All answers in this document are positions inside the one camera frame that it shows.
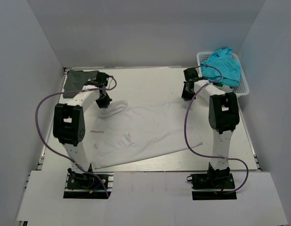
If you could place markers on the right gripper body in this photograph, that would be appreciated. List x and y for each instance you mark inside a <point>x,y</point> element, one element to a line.
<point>187,94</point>

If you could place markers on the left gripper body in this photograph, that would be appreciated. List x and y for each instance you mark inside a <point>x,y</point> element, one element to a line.
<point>103,101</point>

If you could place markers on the white t-shirt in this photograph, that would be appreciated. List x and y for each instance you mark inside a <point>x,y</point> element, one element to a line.
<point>123,134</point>

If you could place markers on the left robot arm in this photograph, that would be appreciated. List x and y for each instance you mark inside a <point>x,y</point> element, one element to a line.
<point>82,89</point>

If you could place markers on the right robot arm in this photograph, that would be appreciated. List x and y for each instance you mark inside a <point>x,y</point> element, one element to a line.
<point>223,117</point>

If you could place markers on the folded dark green t-shirt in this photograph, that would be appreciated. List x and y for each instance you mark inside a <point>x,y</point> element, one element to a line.
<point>76,80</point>

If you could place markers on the green garment in basket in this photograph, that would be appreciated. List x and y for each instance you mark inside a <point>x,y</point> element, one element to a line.
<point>219,84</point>

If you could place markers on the grey garment in basket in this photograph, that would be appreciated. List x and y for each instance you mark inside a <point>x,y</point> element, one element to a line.
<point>226,88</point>

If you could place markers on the turquoise t-shirt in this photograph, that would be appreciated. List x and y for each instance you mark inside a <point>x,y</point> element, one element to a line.
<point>221,66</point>

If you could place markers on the white plastic basket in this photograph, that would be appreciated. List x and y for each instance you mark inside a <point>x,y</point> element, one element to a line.
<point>242,89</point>

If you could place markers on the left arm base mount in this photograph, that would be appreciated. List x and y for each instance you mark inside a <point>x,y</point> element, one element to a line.
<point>86,186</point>

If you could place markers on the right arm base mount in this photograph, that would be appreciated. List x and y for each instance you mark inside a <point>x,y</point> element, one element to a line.
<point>213,185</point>

